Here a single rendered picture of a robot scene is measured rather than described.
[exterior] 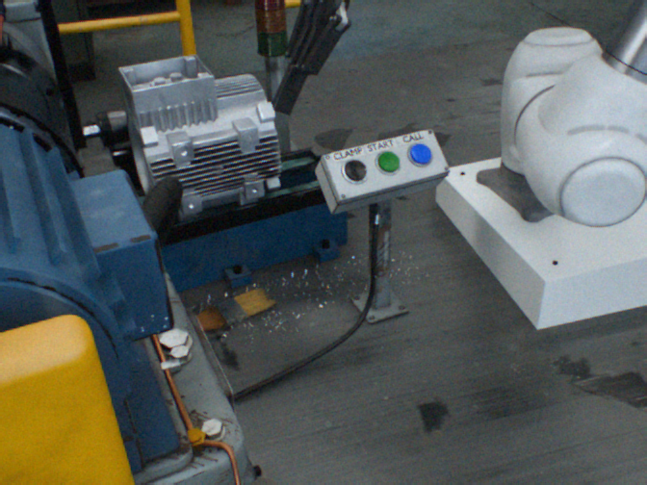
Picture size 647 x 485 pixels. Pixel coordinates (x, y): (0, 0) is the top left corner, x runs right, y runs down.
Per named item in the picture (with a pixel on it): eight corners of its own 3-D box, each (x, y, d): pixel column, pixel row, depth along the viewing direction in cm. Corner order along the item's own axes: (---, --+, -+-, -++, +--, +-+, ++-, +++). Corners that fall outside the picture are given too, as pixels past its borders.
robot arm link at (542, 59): (584, 136, 131) (598, 12, 120) (613, 183, 116) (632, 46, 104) (492, 141, 133) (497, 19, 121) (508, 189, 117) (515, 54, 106)
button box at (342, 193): (330, 216, 101) (341, 200, 96) (313, 170, 102) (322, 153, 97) (438, 187, 106) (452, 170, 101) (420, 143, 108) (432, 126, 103)
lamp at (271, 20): (262, 36, 140) (260, 12, 138) (251, 26, 145) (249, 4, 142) (292, 30, 142) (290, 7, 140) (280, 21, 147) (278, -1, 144)
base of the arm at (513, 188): (546, 149, 141) (549, 121, 138) (624, 197, 123) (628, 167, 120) (461, 170, 137) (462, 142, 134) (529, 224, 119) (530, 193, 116)
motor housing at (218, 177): (164, 241, 112) (142, 127, 101) (138, 184, 126) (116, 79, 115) (286, 209, 118) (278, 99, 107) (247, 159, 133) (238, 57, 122)
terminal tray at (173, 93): (141, 139, 106) (131, 92, 102) (126, 111, 114) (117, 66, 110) (220, 122, 110) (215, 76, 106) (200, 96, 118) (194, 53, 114)
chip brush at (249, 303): (157, 354, 109) (156, 350, 108) (144, 336, 112) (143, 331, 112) (278, 304, 117) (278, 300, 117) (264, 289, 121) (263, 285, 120)
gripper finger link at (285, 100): (306, 72, 111) (308, 73, 110) (288, 114, 113) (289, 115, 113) (290, 65, 109) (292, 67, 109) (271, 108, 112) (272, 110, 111)
